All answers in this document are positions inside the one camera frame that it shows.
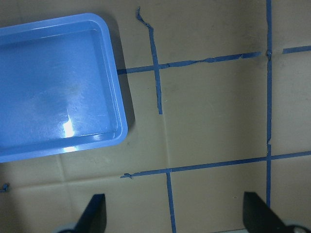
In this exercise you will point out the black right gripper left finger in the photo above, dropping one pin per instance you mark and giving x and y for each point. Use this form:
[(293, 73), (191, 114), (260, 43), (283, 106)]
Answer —
[(93, 219)]

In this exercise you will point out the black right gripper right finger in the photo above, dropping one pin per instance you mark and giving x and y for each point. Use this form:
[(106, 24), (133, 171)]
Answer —
[(259, 218)]

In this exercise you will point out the blue plastic tray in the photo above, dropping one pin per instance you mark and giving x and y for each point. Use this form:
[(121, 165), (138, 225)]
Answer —
[(59, 88)]

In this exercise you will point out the brown paper table cover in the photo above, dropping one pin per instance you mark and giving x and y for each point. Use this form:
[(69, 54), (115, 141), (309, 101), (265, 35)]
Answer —
[(217, 95)]

